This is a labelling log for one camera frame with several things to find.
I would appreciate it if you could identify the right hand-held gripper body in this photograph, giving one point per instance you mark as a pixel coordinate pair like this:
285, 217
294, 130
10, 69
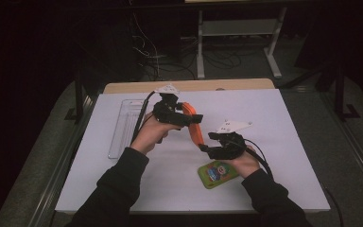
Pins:
231, 148

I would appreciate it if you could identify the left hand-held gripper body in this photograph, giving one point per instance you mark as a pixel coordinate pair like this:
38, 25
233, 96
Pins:
167, 112

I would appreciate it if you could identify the orange phone case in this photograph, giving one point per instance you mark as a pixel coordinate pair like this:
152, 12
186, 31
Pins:
195, 129

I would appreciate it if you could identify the green snack packet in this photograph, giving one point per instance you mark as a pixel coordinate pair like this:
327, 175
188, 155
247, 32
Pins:
216, 176

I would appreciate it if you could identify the clear plastic tray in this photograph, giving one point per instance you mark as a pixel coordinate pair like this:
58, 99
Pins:
124, 129

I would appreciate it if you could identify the person's right hand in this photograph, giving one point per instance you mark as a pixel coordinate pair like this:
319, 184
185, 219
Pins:
247, 164

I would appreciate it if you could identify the person's left hand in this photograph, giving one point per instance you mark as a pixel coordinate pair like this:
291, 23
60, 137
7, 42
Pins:
148, 132

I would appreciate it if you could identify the black metal stand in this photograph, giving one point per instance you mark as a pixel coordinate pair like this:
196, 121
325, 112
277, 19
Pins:
78, 94
340, 94

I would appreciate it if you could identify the white metal desk frame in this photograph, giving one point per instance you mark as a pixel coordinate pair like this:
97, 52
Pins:
239, 27

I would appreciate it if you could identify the aluminium rail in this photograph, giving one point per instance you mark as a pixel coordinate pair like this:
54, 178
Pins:
353, 148
60, 170

